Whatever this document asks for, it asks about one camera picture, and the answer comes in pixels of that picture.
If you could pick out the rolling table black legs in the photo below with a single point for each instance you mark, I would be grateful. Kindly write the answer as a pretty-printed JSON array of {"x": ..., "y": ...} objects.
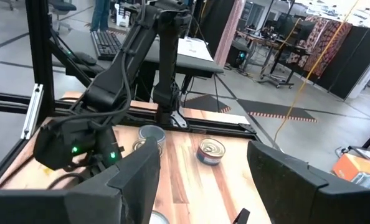
[{"x": 275, "y": 62}]

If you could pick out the black computer tower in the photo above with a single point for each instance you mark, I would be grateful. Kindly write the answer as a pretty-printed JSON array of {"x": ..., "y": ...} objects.
[{"x": 238, "y": 54}]

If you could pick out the orange box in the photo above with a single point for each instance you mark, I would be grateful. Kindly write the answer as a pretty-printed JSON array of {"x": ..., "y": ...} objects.
[{"x": 356, "y": 168}]

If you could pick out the reddish patterned panel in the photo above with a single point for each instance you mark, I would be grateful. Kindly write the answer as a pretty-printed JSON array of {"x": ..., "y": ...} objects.
[{"x": 230, "y": 28}]

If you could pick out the black partition panel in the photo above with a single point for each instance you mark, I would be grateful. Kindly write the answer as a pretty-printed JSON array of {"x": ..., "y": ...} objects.
[{"x": 356, "y": 65}]

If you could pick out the black computer monitor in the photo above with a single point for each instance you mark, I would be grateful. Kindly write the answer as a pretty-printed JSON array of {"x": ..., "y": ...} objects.
[{"x": 297, "y": 28}]

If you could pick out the silver arm base bracket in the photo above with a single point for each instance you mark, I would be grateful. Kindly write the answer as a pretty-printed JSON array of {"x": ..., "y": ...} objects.
[{"x": 179, "y": 119}]

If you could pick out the black office chair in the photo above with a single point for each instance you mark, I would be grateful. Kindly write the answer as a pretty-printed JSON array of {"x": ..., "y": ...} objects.
[{"x": 62, "y": 9}]

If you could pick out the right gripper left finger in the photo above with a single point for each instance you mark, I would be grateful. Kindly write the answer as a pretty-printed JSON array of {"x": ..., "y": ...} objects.
[{"x": 122, "y": 193}]

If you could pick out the black mat orange striped edge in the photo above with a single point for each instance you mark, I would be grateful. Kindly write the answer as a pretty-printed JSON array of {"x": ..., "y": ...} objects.
[
  {"x": 275, "y": 110},
  {"x": 206, "y": 104}
]

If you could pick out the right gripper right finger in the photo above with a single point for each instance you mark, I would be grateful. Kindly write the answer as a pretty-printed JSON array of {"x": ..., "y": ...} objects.
[{"x": 297, "y": 199}]

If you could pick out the grey flat floor device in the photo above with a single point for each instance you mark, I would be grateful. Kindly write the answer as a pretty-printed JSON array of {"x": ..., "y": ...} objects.
[{"x": 359, "y": 151}]

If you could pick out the silver bracket plate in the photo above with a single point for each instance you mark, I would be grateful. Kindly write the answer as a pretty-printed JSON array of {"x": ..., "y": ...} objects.
[{"x": 32, "y": 112}]

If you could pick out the black computer mouse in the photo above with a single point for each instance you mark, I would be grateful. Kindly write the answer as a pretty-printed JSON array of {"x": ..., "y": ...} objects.
[{"x": 85, "y": 58}]

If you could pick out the red patterned tapestry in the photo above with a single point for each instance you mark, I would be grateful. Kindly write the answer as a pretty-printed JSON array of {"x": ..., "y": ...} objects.
[{"x": 325, "y": 43}]

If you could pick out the grey desk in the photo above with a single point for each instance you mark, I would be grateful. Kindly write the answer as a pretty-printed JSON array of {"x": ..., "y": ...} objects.
[{"x": 197, "y": 65}]

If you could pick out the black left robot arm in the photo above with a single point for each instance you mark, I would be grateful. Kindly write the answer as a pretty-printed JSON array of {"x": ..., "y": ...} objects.
[{"x": 116, "y": 77}]

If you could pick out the black keyboard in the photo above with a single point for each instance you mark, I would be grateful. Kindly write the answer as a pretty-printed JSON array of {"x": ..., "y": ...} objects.
[{"x": 107, "y": 45}]

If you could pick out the white paper sheet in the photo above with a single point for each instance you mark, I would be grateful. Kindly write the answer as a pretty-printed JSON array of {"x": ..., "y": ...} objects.
[{"x": 194, "y": 48}]

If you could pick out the person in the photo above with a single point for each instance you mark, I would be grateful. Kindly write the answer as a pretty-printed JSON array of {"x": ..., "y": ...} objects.
[{"x": 100, "y": 15}]

